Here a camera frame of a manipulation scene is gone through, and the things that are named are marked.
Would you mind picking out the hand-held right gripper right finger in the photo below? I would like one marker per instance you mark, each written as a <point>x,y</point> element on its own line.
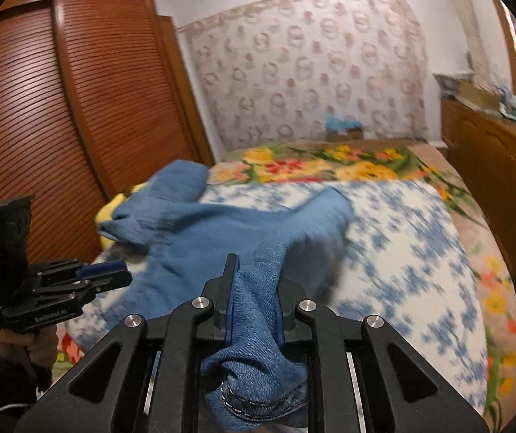
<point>287,311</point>

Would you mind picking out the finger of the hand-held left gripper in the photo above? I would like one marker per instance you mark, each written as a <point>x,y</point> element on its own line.
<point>102,269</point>
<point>109,282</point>

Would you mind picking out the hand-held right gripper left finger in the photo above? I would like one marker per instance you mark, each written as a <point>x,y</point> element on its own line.
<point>228,288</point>

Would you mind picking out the blue denim pants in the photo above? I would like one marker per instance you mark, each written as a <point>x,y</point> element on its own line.
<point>222,234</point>

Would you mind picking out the person's left hand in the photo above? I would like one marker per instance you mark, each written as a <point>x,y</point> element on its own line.
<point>39,345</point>

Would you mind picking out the yellow plush toy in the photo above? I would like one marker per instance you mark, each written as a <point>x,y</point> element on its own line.
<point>104,214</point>

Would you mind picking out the blue and white floral quilt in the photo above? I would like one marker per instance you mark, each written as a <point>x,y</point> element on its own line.
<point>420,257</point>

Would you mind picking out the colourful floral blanket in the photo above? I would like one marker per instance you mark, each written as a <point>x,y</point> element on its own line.
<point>366,167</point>

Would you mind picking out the wooden louvred wardrobe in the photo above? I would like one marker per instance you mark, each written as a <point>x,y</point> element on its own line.
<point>59,99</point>

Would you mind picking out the brown box with blue top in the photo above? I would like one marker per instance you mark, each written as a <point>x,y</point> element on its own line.
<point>343,128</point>

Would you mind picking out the wooden cabinet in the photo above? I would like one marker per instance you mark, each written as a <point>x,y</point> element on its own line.
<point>488,167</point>

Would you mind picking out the floral patterned mattress upright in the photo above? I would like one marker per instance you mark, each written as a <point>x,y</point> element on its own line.
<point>307,54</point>

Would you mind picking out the row of small bottles and boxes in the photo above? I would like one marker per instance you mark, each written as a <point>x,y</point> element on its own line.
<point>506,97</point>

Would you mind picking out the pale curtain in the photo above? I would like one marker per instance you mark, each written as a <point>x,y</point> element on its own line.
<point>470,40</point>

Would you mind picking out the wooden window frame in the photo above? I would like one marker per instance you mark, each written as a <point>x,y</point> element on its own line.
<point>510,45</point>

